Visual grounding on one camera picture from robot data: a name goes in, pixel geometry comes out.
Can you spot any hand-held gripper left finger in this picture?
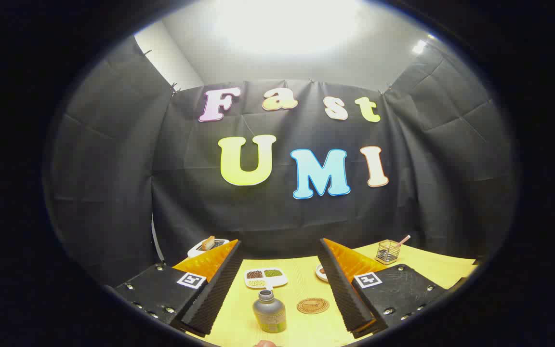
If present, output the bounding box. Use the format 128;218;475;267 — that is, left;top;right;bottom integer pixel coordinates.
114;240;243;337

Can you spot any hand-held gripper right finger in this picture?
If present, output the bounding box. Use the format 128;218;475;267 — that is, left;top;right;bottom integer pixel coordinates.
317;238;449;338

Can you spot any round cork coaster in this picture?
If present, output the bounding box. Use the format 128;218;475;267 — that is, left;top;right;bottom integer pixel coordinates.
297;297;330;315

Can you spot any silver bottle with green label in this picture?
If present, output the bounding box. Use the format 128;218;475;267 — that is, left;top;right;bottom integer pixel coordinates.
252;290;287;334

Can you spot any yellow wooden table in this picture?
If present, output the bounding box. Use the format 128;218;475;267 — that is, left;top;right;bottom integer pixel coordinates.
174;241;478;347

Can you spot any white tray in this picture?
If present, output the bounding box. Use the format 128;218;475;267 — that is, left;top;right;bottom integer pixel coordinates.
187;238;230;258

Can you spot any white sectioned plate with beans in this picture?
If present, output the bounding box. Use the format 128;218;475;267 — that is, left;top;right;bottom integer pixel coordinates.
244;268;289;290

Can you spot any black backdrop cloth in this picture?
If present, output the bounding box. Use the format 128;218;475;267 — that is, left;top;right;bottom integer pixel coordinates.
46;36;516;290

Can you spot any wire mesh basket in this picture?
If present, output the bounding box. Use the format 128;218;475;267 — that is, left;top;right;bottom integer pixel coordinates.
376;240;402;265

